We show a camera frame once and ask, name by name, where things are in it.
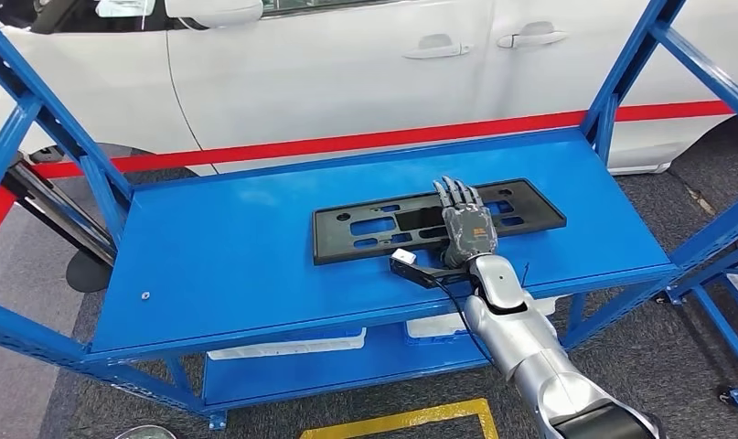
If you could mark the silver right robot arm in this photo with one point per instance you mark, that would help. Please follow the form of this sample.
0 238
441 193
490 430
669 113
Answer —
526 339

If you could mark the black plastic plate bracket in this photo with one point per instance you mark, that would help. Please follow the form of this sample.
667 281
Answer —
329 236

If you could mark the blue metal shelf rack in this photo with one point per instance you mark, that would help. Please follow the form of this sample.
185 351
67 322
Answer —
717 327
344 242

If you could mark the white car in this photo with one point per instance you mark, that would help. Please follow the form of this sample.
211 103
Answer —
344 79

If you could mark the white car side mirror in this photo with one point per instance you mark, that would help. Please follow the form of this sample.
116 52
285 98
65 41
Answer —
217 12

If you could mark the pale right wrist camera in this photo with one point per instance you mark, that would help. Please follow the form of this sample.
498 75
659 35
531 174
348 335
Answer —
403 256

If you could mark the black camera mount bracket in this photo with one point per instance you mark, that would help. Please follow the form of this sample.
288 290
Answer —
426 276

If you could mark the yellow floor tape square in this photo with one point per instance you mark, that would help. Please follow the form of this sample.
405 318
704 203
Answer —
405 417

